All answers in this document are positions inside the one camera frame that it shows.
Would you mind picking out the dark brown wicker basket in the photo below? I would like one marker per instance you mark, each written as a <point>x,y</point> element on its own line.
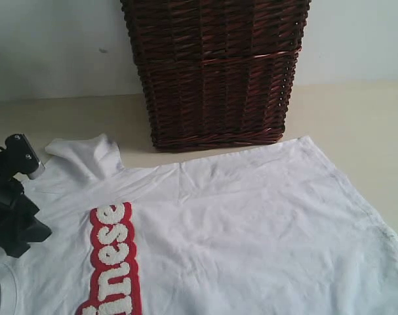
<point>216,73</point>

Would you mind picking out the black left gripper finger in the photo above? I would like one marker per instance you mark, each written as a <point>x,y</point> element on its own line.
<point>23,229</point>

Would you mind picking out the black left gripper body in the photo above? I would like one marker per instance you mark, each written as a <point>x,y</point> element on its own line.
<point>12,197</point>

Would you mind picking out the white t-shirt with red lettering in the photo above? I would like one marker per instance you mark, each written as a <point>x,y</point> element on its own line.
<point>272,230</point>

